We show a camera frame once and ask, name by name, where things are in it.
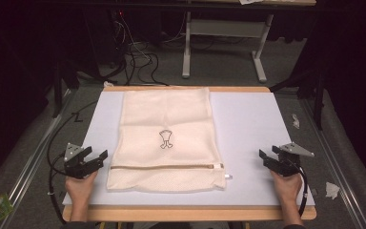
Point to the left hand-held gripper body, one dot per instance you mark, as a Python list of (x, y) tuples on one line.
[(76, 168)]

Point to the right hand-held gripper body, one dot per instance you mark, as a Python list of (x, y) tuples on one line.
[(288, 165)]

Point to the cream mesh laundry bag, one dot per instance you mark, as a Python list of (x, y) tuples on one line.
[(165, 114)]

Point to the person's left hand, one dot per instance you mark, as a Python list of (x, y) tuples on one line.
[(80, 189)]

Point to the person's right hand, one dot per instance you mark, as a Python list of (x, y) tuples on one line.
[(288, 189)]

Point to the small crumpled white paper scrap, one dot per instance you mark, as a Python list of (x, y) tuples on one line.
[(295, 121)]

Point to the large crumpled white paper scrap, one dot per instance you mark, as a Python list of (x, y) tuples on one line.
[(332, 190)]

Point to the black metal stand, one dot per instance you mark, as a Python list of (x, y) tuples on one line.
[(57, 89), (319, 95)]

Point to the metal floor rail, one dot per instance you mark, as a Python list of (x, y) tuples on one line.
[(327, 149), (28, 162)]

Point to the white metal desk frame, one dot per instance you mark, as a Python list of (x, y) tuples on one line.
[(225, 28)]

